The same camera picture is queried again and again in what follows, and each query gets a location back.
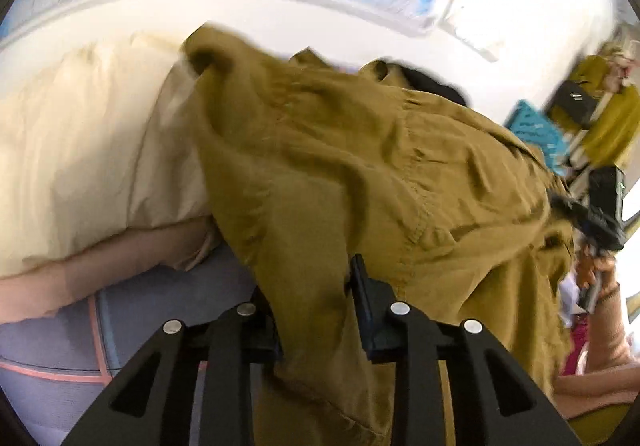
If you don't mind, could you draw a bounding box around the mustard brown jacket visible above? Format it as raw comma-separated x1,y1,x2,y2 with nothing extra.
181,22,576,446

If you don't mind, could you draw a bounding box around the cream folded cloth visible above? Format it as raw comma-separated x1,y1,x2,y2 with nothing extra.
0,32,213,277

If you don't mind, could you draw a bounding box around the red cloth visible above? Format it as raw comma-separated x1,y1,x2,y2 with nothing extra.
562,318,593,377

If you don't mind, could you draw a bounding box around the purple plaid bed sheet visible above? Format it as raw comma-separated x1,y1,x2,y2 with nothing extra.
0,243,261,446

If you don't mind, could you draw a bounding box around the person's right hand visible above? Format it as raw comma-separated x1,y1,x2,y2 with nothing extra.
572,246,618,314

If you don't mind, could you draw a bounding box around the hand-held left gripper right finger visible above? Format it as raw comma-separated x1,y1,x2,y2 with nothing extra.
347,253,583,446

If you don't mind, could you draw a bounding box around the person's right forearm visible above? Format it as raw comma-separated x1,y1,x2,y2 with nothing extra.
552,276,640,419

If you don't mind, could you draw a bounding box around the hanging mustard cloth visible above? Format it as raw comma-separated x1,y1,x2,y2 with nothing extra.
570,55,640,169

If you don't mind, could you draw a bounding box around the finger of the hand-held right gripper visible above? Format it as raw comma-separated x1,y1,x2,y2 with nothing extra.
549,193,588,228

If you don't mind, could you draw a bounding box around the small black bag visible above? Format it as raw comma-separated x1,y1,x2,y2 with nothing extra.
547,80,598,129

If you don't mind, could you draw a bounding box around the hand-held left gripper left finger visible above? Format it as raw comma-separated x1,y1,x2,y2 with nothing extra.
60,286,283,446

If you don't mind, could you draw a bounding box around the black garment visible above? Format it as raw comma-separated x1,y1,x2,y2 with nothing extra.
385,63,473,108

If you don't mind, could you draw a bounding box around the teal plastic rack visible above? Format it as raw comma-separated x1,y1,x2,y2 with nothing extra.
505,99,571,177

